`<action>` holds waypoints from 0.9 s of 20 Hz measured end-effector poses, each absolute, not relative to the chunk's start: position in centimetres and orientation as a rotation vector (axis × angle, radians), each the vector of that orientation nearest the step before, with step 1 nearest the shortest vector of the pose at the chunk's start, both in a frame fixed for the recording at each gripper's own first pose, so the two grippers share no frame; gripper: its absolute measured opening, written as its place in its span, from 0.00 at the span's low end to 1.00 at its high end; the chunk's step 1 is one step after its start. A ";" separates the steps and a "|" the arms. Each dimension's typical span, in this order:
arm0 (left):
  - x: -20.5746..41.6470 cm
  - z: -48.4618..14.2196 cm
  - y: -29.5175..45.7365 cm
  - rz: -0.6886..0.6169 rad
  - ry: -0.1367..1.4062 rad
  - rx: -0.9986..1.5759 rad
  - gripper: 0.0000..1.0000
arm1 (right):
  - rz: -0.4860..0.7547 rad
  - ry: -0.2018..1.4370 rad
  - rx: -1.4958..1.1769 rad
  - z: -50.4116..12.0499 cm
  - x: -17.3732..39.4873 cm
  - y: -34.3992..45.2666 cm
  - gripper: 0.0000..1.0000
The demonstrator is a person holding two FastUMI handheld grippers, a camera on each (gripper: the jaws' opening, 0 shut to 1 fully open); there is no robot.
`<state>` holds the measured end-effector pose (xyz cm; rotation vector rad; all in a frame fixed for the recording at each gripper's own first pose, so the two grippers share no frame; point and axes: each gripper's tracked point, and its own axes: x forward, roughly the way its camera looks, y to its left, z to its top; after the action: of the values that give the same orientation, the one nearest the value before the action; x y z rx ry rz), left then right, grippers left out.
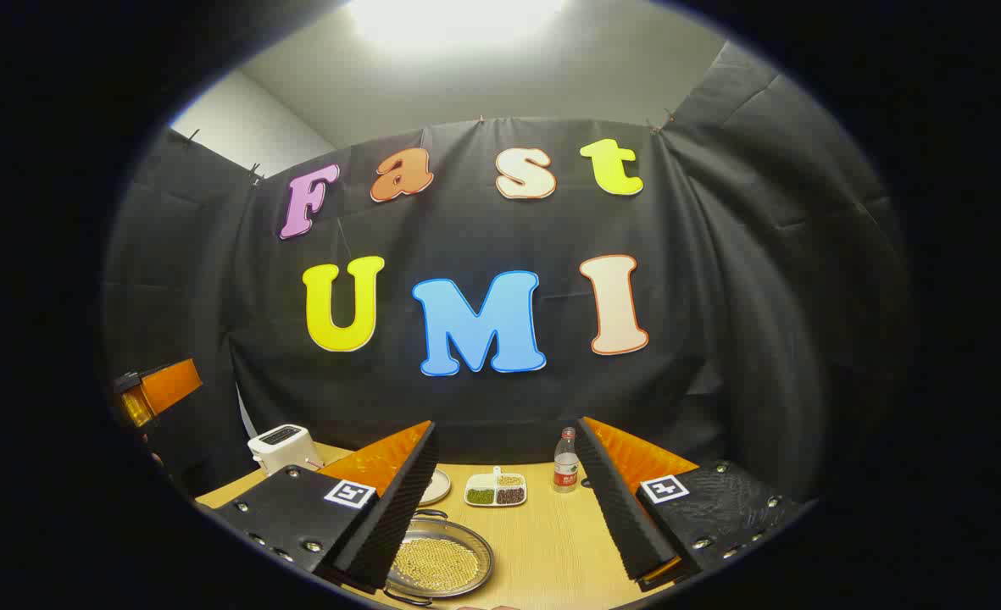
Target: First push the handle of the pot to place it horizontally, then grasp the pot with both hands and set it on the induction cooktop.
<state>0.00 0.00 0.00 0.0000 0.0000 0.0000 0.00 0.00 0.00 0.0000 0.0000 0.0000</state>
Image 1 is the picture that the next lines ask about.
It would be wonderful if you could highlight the clear plastic water bottle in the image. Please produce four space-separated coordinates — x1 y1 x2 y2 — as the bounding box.
553 428 580 494

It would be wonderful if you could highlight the pile of soybeans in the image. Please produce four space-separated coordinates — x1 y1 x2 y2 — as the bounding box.
392 538 480 594

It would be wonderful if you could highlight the ceiling light panel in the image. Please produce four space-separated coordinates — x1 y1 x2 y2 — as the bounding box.
348 0 569 45

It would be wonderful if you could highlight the black backdrop cloth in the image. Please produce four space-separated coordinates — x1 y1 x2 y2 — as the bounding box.
102 42 912 509

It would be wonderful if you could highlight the stainless steel pot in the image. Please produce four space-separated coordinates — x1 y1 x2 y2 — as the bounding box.
381 508 495 607

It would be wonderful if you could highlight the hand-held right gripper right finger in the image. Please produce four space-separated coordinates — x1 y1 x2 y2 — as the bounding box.
574 417 815 592

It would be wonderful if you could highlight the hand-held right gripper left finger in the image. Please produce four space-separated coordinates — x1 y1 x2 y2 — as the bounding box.
197 421 440 594

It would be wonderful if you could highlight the white toaster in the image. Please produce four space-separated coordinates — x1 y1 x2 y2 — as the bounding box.
247 424 325 477

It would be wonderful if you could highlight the white divided dish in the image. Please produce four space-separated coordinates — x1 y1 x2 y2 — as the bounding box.
464 466 528 508

